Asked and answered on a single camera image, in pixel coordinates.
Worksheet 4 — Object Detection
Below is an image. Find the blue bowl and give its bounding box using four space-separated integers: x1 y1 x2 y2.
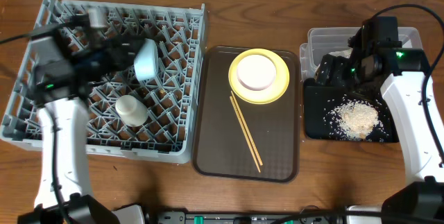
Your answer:
134 39 159 82

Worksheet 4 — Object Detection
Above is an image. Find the yellow plate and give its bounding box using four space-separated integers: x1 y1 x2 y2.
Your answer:
228 49 290 105

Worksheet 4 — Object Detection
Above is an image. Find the white paper cup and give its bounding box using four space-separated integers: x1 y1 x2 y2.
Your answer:
115 95 148 127

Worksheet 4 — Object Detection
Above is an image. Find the white bowl with rice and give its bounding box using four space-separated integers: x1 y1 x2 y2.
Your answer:
236 54 277 91

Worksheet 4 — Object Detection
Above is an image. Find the wooden chopstick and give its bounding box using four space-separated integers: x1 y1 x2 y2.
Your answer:
230 96 261 173
231 92 263 169

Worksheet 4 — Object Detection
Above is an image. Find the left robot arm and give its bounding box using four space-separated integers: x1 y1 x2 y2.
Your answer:
17 24 146 223

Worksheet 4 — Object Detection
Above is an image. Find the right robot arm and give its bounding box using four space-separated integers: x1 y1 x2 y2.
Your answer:
303 17 443 223

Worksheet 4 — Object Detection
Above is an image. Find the black waste tray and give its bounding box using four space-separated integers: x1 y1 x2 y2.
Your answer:
303 78 399 143

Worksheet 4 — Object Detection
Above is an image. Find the clear plastic bin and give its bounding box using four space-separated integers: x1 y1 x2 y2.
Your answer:
300 27 422 81

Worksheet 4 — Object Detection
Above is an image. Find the spilled rice pile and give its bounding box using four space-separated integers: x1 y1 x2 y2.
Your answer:
322 94 391 142

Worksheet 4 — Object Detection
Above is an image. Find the grey plastic dish rack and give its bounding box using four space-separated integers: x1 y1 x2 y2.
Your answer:
0 0 209 164

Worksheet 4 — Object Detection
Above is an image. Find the brown serving tray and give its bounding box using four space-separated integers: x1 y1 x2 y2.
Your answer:
191 46 300 183

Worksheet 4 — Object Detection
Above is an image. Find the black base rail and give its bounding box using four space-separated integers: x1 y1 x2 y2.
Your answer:
146 209 346 224

